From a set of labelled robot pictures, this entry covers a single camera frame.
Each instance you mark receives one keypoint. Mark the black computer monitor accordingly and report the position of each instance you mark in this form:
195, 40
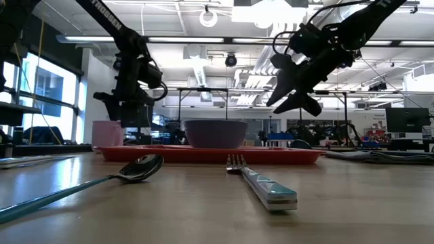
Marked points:
407, 120

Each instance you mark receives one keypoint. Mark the grey cloth napkin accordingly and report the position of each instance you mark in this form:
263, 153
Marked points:
379, 156

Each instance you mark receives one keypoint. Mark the red plastic tray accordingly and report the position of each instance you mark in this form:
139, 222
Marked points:
203, 156

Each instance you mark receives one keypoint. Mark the bright ceiling light panel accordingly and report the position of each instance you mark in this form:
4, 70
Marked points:
268, 13

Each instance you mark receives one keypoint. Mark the large window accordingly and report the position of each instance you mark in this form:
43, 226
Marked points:
51, 88

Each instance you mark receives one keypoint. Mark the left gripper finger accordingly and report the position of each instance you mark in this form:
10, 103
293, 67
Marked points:
130, 113
112, 108

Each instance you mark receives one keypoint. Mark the black bag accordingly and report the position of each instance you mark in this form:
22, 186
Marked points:
42, 135

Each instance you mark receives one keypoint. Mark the black metal frame rig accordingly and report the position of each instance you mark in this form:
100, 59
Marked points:
203, 89
345, 108

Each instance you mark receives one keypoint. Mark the black desk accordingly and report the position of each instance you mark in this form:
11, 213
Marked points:
13, 115

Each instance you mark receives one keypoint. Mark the purple bowl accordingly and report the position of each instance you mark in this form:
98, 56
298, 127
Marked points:
216, 133

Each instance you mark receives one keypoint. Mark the black table frame rails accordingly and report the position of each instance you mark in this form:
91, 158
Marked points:
51, 150

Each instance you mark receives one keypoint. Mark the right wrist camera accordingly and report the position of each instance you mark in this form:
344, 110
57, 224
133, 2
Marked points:
305, 40

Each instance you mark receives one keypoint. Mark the grey cylindrical post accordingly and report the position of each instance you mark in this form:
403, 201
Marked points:
9, 150

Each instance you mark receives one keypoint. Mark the pink plastic cup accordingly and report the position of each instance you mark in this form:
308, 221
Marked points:
103, 135

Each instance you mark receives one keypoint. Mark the white wall sign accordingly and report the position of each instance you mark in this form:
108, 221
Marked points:
379, 117

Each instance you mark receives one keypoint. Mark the blue storage bins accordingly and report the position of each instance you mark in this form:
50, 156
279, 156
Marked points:
279, 136

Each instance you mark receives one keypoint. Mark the black ceiling camera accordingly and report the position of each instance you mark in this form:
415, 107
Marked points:
231, 60

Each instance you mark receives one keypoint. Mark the long ceiling light strip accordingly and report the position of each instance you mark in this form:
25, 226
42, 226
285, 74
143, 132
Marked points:
186, 39

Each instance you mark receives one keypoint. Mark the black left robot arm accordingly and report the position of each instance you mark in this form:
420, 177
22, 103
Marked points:
112, 20

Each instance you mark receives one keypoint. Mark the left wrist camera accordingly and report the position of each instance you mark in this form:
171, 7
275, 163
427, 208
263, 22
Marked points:
151, 76

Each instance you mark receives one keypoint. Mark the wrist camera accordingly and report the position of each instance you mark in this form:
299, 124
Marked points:
305, 40
151, 76

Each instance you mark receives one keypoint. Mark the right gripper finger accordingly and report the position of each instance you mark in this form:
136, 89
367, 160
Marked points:
301, 101
285, 72

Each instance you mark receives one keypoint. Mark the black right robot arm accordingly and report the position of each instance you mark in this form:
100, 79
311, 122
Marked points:
366, 23

